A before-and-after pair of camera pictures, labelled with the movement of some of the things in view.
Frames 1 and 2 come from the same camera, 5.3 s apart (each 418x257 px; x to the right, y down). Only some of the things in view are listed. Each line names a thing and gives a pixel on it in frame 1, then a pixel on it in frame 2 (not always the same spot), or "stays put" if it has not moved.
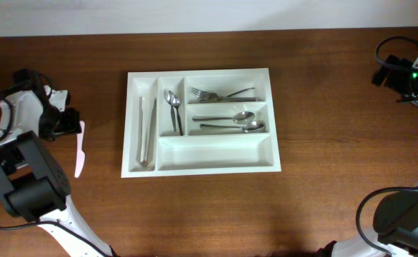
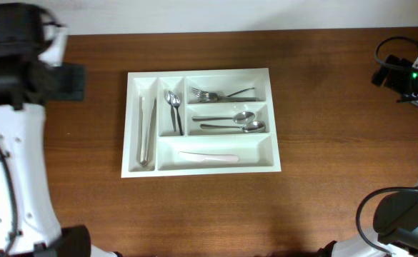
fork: (211, 97) stays put
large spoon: (244, 117) stays put
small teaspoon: (176, 102) stays put
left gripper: (73, 125) → (76, 83)
